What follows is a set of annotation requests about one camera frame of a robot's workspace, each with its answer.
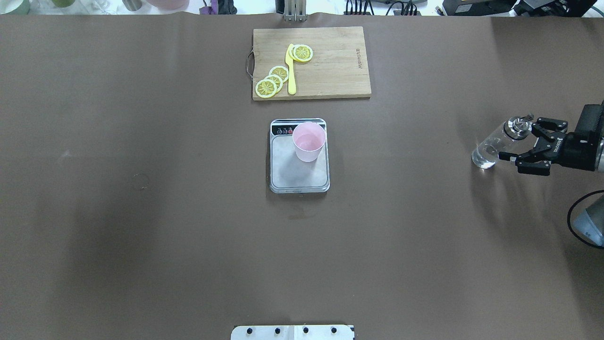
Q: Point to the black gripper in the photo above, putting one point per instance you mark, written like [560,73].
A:
[580,152]

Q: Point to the glass sauce bottle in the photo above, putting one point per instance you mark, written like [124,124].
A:
[503,139]

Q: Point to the pink plastic cup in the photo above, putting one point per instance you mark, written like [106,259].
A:
[309,139]

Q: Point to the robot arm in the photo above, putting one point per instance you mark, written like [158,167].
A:
[585,216]

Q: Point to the silver kitchen scale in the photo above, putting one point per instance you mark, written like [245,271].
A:
[288,174]

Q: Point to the wooden cutting board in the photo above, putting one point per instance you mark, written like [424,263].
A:
[338,68]

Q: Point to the yellow plastic knife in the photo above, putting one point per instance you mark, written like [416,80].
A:
[291,83]

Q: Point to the aluminium frame post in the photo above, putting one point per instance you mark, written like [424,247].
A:
[292,10]

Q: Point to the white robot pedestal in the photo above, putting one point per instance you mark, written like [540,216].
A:
[294,332]

